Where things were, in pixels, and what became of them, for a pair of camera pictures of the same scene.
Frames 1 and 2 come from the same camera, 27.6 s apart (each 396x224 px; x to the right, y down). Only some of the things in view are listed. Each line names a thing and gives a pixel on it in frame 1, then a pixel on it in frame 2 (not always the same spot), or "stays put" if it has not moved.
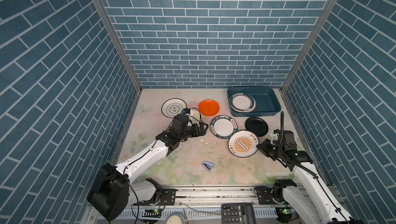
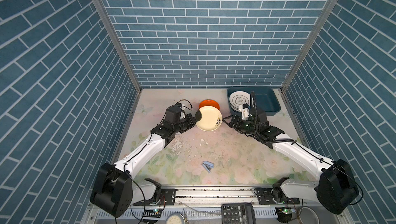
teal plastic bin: [267, 98] stays put
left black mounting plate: [168, 196] stays put
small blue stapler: [208, 165] stays put
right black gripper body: [278, 156] to [246, 127]
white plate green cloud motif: [172, 107] to [239, 98]
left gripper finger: [199, 133] to [188, 126]
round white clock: [175, 218] stays put
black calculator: [237, 213] stays put
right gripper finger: [268, 149] to [235, 122]
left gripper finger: [202, 127] to [193, 120]
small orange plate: [209, 107] stays put
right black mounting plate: [264, 194] stays put
